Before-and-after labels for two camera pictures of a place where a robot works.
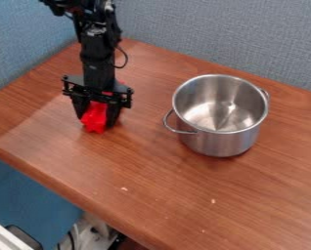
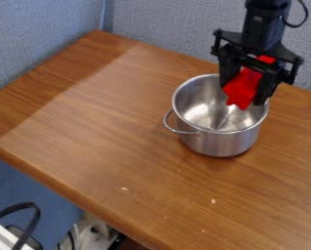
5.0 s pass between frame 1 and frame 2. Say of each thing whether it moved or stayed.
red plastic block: moved
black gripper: moved
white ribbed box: stayed
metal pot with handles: stayed
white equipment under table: stayed
